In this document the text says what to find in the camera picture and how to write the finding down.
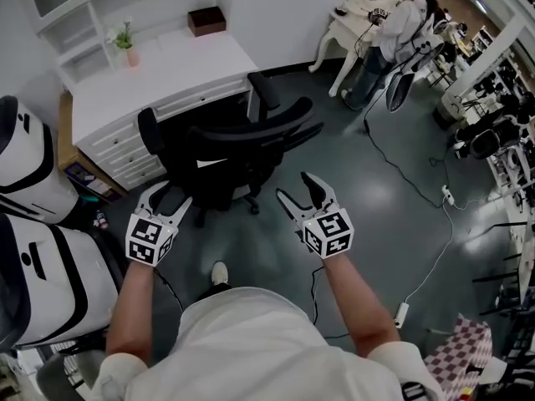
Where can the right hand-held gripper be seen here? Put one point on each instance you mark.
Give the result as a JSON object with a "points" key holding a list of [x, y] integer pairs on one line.
{"points": [[330, 234]]}

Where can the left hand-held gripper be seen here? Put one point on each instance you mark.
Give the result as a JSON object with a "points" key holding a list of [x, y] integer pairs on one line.
{"points": [[146, 236]]}

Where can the black mesh office chair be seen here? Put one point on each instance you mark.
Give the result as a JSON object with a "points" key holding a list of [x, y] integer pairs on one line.
{"points": [[225, 153]]}

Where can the person's left forearm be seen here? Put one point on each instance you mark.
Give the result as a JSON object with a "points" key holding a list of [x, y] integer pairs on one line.
{"points": [[131, 316]]}

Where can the person's right forearm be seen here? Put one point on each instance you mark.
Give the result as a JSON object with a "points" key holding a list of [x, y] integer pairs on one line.
{"points": [[359, 307]]}

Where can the white desk with drawers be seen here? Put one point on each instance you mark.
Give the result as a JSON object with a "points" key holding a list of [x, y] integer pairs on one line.
{"points": [[184, 69]]}

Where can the small red white bottle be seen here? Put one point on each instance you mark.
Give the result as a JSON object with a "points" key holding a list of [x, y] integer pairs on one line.
{"points": [[100, 219]]}

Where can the brown cardboard box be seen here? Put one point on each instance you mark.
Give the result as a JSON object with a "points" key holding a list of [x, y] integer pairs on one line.
{"points": [[92, 182]]}

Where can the person's white shoe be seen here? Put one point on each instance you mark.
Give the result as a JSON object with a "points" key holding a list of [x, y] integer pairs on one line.
{"points": [[220, 272]]}

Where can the white black mobile robot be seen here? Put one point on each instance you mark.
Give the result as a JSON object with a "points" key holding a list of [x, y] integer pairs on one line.
{"points": [[29, 169], [58, 282]]}

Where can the white power strip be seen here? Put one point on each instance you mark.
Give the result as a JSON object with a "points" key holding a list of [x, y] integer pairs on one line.
{"points": [[448, 195]]}

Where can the white power adapter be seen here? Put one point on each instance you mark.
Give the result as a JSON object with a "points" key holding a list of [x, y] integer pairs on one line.
{"points": [[401, 316]]}

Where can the person in white shirt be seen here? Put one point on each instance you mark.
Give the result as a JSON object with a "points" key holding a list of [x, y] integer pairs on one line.
{"points": [[259, 349]]}

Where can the small plant in pink vase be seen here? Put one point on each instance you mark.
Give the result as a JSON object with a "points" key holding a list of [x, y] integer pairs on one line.
{"points": [[125, 44]]}

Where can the white dressing table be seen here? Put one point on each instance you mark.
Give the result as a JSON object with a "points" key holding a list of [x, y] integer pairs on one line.
{"points": [[347, 27]]}

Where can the brown wooden box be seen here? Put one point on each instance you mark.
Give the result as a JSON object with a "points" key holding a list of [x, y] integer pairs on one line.
{"points": [[207, 21]]}

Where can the pink checkered tablecloth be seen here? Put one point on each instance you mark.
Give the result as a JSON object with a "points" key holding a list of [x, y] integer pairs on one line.
{"points": [[460, 349]]}

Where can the white hutch shelf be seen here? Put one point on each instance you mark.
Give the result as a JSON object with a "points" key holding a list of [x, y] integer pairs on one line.
{"points": [[71, 15]]}

